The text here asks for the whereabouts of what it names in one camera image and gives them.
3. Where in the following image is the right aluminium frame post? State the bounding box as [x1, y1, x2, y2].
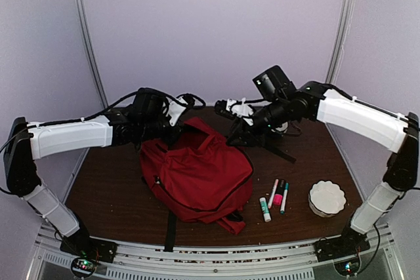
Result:
[325, 0, 355, 84]

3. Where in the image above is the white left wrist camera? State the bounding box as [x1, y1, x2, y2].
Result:
[166, 94, 195, 127]

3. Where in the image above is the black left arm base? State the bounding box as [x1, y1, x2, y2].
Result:
[60, 226, 117, 263]

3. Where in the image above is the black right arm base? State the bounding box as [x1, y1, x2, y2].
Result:
[314, 228, 371, 262]

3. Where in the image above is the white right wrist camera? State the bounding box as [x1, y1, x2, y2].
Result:
[214, 98, 254, 119]

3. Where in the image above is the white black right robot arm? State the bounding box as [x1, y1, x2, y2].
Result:
[215, 66, 419, 255]

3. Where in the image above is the white green glue stick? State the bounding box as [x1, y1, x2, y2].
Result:
[259, 197, 271, 222]

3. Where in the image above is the white scalloped dish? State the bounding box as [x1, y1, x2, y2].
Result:
[308, 180, 347, 218]

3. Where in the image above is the aluminium frame post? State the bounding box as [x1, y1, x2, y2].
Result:
[325, 0, 355, 84]
[75, 0, 109, 108]

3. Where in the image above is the left aluminium frame post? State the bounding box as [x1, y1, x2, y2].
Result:
[75, 0, 109, 108]

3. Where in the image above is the red backpack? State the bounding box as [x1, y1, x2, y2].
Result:
[139, 117, 254, 252]

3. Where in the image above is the white dark-rimmed bowl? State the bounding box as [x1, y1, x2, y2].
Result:
[272, 122, 289, 136]

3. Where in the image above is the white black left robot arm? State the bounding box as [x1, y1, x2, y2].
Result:
[1, 88, 194, 256]

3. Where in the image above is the white pink marker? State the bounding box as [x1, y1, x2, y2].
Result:
[267, 178, 279, 209]

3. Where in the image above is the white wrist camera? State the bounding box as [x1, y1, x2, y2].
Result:
[214, 98, 254, 119]
[166, 94, 195, 127]

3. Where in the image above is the black pink highlighter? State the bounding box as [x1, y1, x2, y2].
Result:
[273, 179, 286, 206]

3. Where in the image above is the aluminium front rail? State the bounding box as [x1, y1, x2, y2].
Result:
[26, 224, 404, 280]

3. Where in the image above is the white teal marker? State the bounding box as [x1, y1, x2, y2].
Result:
[280, 182, 289, 214]

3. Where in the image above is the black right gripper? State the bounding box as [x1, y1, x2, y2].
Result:
[225, 97, 290, 148]

